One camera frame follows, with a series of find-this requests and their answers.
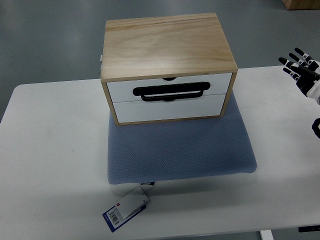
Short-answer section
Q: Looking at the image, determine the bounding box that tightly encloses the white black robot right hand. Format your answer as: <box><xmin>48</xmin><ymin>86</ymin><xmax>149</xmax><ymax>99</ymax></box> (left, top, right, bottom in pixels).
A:
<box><xmin>278</xmin><ymin>47</ymin><xmax>320</xmax><ymax>105</ymax></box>

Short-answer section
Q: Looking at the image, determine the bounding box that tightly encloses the black drawer handle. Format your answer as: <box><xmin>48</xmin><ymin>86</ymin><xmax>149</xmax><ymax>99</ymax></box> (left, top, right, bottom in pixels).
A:
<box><xmin>132</xmin><ymin>81</ymin><xmax>211</xmax><ymax>102</ymax></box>

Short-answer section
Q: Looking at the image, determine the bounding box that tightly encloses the white drawer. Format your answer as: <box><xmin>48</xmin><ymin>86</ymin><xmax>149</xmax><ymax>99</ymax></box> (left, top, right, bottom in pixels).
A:
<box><xmin>114</xmin><ymin>94</ymin><xmax>225</xmax><ymax>123</ymax></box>
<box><xmin>107</xmin><ymin>73</ymin><xmax>232</xmax><ymax>103</ymax></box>

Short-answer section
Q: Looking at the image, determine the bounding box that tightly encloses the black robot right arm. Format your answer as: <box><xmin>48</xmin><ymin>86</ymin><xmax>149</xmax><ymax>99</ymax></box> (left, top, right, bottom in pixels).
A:
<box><xmin>311</xmin><ymin>118</ymin><xmax>320</xmax><ymax>139</ymax></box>

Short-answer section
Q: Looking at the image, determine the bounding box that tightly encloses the wooden drawer cabinet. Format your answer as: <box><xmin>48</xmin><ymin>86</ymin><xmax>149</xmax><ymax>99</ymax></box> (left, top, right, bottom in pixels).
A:
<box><xmin>100</xmin><ymin>13</ymin><xmax>238</xmax><ymax>126</ymax></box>

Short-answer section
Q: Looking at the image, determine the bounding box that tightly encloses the cardboard box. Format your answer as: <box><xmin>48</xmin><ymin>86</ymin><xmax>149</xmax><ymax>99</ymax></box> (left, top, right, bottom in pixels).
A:
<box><xmin>282</xmin><ymin>0</ymin><xmax>320</xmax><ymax>10</ymax></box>

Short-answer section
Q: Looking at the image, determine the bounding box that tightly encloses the blue grey cushion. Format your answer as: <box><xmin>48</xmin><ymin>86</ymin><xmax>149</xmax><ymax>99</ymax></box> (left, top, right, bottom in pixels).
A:
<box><xmin>107</xmin><ymin>95</ymin><xmax>258</xmax><ymax>185</ymax></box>

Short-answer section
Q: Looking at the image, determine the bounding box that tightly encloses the black table control panel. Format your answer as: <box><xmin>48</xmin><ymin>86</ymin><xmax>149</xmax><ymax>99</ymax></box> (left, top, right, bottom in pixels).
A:
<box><xmin>298</xmin><ymin>225</ymin><xmax>320</xmax><ymax>233</ymax></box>

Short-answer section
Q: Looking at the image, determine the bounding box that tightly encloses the white table leg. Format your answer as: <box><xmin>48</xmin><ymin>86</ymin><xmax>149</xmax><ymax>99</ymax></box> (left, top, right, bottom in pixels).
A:
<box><xmin>259</xmin><ymin>230</ymin><xmax>274</xmax><ymax>240</ymax></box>

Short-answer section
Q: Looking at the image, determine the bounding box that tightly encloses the white blue price tag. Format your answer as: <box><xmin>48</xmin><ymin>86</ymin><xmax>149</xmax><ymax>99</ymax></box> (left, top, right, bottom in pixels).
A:
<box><xmin>102</xmin><ymin>186</ymin><xmax>149</xmax><ymax>233</ymax></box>

